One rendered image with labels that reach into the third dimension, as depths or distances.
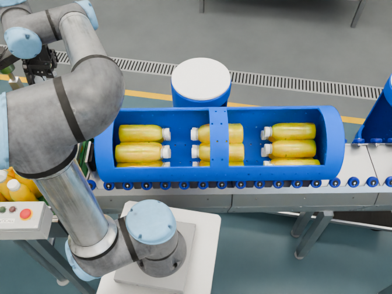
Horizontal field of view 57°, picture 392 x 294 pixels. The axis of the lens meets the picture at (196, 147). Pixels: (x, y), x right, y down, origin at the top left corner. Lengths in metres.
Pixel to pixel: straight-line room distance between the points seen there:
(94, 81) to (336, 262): 2.09
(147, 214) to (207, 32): 2.93
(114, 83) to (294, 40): 3.14
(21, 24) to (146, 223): 0.55
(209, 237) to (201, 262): 0.08
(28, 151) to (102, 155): 0.69
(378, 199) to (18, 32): 1.43
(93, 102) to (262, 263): 1.91
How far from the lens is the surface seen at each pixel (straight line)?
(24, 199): 1.50
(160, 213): 0.91
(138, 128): 1.41
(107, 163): 1.31
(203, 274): 1.12
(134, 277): 1.10
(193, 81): 1.70
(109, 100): 0.62
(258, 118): 1.51
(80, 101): 0.60
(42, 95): 0.61
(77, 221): 0.79
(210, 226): 1.17
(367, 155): 1.73
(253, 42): 3.60
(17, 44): 0.96
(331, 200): 1.62
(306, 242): 2.17
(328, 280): 2.43
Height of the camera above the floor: 2.23
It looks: 55 degrees down
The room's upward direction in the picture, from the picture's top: 1 degrees counter-clockwise
